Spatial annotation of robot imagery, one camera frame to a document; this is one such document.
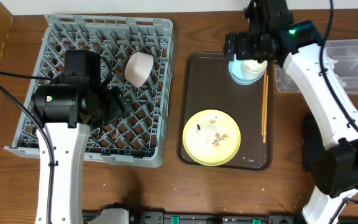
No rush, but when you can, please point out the cream white cup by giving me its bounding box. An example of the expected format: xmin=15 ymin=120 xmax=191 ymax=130
xmin=242 ymin=60 xmax=268 ymax=82

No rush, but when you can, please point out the pink bowl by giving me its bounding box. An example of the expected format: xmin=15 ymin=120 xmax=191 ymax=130
xmin=124 ymin=52 xmax=154 ymax=88

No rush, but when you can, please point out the light blue bowl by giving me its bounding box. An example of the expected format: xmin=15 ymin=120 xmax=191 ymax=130
xmin=228 ymin=59 xmax=263 ymax=85

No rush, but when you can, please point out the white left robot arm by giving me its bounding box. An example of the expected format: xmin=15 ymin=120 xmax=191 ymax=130
xmin=30 ymin=50 xmax=132 ymax=223

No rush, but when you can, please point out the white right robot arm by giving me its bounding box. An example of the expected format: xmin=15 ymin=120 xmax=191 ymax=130
xmin=224 ymin=0 xmax=358 ymax=223

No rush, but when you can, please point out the grey dishwasher rack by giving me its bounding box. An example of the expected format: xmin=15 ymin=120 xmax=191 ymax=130
xmin=4 ymin=14 xmax=177 ymax=169

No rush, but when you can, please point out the clear plastic waste bin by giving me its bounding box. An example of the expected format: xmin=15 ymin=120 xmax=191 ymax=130
xmin=274 ymin=39 xmax=358 ymax=95

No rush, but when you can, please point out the black waste bin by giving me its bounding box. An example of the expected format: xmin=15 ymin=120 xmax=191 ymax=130
xmin=302 ymin=113 xmax=325 ymax=172

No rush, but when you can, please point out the wooden chopstick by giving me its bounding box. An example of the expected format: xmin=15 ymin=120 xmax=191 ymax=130
xmin=261 ymin=70 xmax=267 ymax=136
xmin=262 ymin=72 xmax=269 ymax=143

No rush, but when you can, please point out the dark brown serving tray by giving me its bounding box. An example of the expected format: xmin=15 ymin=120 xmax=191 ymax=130
xmin=180 ymin=52 xmax=273 ymax=171

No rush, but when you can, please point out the yellow plate with crumbs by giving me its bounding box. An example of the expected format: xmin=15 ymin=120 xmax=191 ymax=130
xmin=182 ymin=110 xmax=241 ymax=166

